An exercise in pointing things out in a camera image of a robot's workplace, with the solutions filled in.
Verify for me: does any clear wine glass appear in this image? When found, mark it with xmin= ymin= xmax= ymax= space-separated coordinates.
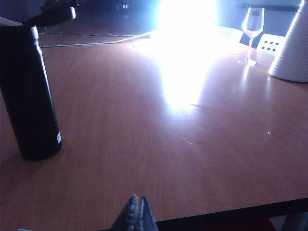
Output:
xmin=238 ymin=7 xmax=265 ymax=65

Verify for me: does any thin pale cable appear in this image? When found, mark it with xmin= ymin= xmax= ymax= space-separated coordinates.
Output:
xmin=38 ymin=31 xmax=145 ymax=38

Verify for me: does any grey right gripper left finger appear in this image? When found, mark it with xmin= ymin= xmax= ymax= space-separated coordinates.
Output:
xmin=112 ymin=194 xmax=140 ymax=231

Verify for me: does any white chair with square holes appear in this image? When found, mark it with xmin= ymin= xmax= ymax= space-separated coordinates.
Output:
xmin=257 ymin=33 xmax=287 ymax=57

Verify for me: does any white ribbed cone vase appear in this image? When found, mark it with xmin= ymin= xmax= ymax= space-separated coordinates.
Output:
xmin=268 ymin=0 xmax=308 ymax=84

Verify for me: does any white slotted plastic chair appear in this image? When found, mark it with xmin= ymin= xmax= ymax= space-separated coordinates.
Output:
xmin=213 ymin=26 xmax=244 ymax=46

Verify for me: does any white power cable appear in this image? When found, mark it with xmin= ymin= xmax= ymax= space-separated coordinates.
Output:
xmin=40 ymin=32 xmax=152 ymax=49

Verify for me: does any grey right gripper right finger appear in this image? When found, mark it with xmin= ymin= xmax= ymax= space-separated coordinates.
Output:
xmin=135 ymin=195 xmax=159 ymax=231

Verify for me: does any black thermos with flip lid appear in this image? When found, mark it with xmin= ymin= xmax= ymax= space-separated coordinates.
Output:
xmin=0 ymin=4 xmax=77 ymax=161

